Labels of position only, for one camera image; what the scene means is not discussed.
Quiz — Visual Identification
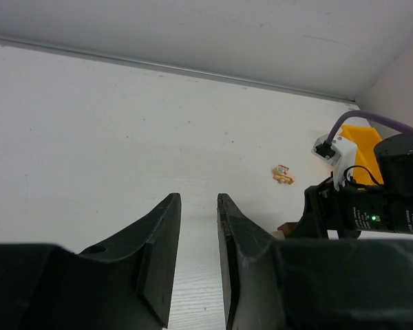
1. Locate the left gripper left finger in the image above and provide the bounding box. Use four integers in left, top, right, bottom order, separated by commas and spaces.
0, 193, 182, 329

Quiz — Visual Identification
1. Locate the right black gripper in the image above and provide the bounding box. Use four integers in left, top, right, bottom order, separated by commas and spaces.
290, 182, 413, 239

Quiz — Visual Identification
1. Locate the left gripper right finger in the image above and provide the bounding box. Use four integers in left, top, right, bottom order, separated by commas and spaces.
218, 194, 413, 329

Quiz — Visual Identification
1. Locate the brown wood block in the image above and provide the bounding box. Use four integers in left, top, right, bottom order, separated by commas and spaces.
277, 222, 298, 238

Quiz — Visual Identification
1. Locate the yellow plastic bin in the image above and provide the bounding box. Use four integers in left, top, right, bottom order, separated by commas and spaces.
341, 125, 383, 184

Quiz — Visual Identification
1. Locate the wooden helicopter toy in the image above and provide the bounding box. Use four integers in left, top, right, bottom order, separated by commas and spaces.
273, 165, 295, 185

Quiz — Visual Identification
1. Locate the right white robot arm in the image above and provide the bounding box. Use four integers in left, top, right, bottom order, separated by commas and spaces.
285, 134, 413, 239

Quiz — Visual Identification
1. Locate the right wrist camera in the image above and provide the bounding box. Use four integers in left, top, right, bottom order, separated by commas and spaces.
312, 135, 357, 190

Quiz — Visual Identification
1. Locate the aluminium table frame rail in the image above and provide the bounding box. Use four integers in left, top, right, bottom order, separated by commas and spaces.
0, 36, 356, 104

